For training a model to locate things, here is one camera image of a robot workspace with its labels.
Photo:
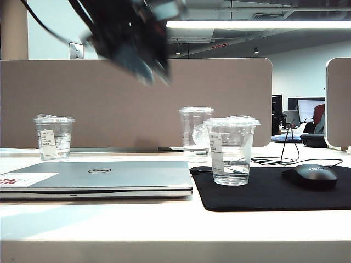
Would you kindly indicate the wide beige desk partition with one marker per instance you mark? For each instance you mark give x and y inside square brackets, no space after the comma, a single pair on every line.
[82,96]

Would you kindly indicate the blue patterned cloth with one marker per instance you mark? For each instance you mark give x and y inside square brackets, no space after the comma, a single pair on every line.
[285,138]

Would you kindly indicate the silver Dell laptop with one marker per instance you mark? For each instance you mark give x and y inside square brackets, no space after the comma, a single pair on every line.
[115,179]

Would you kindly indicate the black computer mouse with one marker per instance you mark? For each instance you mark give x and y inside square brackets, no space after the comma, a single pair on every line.
[310,177]

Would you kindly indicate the person in red top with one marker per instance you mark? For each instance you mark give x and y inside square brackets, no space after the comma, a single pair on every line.
[319,117]

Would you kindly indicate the black rounded bag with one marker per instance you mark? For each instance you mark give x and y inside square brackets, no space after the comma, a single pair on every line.
[314,139]

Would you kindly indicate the metal wall switch plate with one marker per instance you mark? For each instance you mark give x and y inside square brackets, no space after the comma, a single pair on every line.
[75,52]

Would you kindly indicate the beige desk partition white frame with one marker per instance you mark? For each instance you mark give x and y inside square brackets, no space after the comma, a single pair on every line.
[340,104]

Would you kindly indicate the short clear plastic cup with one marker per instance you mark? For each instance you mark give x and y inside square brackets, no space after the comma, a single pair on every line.
[55,145]

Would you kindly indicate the dark computer monitor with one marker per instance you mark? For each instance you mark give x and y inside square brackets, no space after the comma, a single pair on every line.
[277,105]

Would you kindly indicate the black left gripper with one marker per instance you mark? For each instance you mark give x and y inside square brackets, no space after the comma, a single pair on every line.
[123,33]

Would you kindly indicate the white red laptop sticker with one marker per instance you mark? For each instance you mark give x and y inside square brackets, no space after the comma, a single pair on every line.
[27,179]

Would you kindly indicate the black mouse pad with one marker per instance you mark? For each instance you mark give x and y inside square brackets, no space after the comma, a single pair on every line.
[268,194]

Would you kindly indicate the tall clear cup mermaid logo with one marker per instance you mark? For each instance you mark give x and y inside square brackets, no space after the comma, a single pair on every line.
[192,123]

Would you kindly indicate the clear plastic cup white label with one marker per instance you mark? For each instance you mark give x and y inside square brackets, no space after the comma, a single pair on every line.
[233,153]

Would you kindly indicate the lit computer monitor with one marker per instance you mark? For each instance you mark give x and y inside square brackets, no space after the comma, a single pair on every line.
[305,109]

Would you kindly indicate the long ceiling light strip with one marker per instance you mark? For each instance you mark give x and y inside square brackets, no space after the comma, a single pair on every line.
[260,24]

